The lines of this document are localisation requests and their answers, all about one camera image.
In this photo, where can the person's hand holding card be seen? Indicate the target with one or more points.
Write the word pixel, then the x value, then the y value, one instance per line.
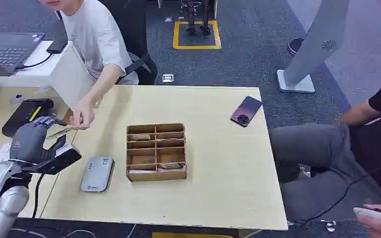
pixel 83 113

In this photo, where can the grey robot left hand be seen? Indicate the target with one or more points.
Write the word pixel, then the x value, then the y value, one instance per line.
pixel 27 143

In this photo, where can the white handheld device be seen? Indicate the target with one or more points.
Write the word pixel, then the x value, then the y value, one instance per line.
pixel 371 214

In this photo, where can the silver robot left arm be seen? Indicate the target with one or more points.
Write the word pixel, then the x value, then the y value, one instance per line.
pixel 0 200

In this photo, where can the black device with yellow stripe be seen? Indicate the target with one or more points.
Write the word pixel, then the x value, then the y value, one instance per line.
pixel 24 115

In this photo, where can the white desk cabinet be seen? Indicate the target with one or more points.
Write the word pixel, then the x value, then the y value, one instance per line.
pixel 62 72

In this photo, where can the chair caster wheel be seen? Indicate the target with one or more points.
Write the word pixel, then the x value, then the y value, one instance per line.
pixel 330 225

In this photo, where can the card with printed face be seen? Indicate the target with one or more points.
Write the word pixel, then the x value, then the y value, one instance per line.
pixel 141 137
pixel 170 166

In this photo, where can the grey flat case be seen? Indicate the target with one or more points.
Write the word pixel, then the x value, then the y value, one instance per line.
pixel 97 174

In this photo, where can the black power adapter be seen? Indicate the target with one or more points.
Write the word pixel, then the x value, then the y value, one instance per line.
pixel 57 46

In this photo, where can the person in pale shirt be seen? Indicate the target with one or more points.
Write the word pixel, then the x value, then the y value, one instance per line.
pixel 93 36

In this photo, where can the pale plain card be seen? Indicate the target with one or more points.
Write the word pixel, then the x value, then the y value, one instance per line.
pixel 141 171

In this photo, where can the wooden card box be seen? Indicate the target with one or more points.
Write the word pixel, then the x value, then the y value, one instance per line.
pixel 156 152

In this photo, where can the person in black shirt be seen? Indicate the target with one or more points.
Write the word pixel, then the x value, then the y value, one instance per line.
pixel 328 157

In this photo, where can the black office chair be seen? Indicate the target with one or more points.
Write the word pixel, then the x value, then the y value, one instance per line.
pixel 138 42

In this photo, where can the grey laptop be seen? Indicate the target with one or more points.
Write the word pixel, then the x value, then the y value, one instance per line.
pixel 3 52

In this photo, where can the small silver floor socket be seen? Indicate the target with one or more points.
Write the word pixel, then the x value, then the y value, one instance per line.
pixel 168 19

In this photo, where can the black humanoid robot legs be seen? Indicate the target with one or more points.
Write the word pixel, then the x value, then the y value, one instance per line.
pixel 195 16

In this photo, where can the purple smartphone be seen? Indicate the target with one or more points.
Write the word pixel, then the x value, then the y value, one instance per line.
pixel 247 110

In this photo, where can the white slanted stand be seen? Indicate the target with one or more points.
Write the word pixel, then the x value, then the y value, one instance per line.
pixel 315 42

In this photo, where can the round black base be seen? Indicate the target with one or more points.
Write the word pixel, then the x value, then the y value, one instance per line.
pixel 295 46

